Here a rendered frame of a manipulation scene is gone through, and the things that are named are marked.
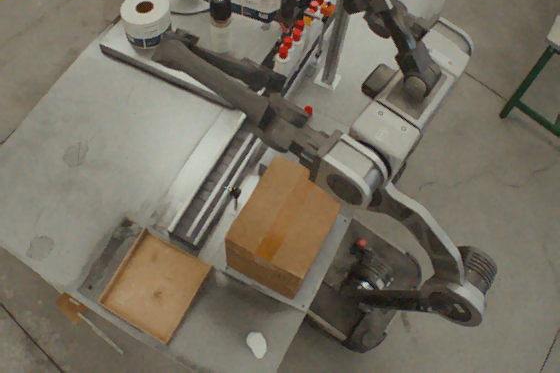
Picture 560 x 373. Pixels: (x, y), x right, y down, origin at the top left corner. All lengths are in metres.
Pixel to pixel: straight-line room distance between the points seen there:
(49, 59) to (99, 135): 1.60
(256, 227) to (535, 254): 2.01
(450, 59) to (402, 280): 1.33
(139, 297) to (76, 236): 0.32
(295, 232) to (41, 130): 1.11
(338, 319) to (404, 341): 0.46
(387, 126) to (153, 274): 0.92
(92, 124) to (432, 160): 1.92
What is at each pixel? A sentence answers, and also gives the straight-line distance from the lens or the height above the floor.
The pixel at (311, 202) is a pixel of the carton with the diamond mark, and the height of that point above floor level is 1.12.
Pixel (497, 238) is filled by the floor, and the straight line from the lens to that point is 2.88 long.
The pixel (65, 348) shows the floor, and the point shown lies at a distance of 2.53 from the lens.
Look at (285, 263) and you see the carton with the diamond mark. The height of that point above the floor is 1.12.
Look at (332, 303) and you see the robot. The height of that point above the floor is 0.24.
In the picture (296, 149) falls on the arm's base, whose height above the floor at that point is 1.46.
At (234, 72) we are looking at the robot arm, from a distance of 1.44.
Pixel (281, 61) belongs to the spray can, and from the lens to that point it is 1.74.
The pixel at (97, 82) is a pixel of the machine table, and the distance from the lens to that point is 2.04.
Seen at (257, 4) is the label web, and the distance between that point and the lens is 1.99.
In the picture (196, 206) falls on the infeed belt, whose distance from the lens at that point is 1.62.
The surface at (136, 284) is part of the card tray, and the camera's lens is 1.61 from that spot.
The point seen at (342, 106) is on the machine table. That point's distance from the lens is 1.92.
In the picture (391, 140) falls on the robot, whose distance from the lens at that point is 1.02.
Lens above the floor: 2.35
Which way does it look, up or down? 61 degrees down
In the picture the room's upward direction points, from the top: 9 degrees clockwise
